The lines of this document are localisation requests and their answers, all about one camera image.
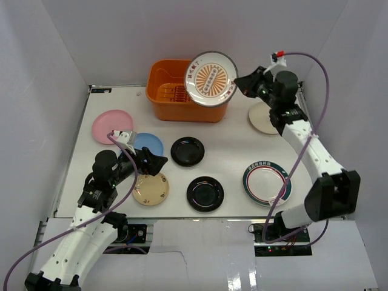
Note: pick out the black plate lower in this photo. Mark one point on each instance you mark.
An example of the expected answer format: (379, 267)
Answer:
(205, 194)

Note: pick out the black plate upper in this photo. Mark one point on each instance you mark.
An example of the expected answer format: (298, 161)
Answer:
(187, 151)

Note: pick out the black plate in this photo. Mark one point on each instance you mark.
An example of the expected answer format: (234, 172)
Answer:
(205, 194)
(187, 151)

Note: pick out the yellow floral plate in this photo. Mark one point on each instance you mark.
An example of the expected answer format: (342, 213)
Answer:
(151, 190)

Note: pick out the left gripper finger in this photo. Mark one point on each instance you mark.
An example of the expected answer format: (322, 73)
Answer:
(151, 159)
(146, 168)

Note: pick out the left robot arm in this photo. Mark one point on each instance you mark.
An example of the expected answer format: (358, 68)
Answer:
(94, 226)

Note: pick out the pink plate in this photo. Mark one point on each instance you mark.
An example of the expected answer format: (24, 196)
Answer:
(107, 122)

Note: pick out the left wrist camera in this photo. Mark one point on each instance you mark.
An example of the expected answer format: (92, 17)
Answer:
(125, 139)

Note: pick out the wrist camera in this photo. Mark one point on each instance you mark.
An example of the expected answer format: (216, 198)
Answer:
(277, 61)
(125, 139)

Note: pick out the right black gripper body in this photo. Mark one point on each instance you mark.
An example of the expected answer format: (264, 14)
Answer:
(264, 86)

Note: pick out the cream bear plate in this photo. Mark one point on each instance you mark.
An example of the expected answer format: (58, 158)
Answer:
(260, 119)

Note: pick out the orange plastic bin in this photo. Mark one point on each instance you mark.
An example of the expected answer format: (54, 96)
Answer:
(170, 101)

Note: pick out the left corner label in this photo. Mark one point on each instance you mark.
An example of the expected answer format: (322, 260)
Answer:
(101, 90)

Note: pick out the orange sunburst patterned plate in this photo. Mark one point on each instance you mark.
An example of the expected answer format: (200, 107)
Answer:
(209, 79)

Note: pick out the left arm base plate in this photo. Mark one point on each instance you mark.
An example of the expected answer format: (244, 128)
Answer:
(132, 234)

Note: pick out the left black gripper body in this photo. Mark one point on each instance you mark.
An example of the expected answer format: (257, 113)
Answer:
(146, 160)

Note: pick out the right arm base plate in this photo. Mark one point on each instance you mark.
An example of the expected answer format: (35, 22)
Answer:
(257, 229)

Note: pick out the blue plate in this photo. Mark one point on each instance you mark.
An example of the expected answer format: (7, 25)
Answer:
(152, 142)

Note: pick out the green rimmed white plate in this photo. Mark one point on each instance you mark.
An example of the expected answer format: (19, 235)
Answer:
(262, 181)

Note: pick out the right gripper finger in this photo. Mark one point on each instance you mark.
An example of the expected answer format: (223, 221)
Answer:
(247, 90)
(253, 77)

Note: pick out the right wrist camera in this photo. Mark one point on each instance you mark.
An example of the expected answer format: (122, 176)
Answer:
(277, 61)

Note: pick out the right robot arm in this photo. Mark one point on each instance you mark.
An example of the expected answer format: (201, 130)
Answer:
(334, 189)

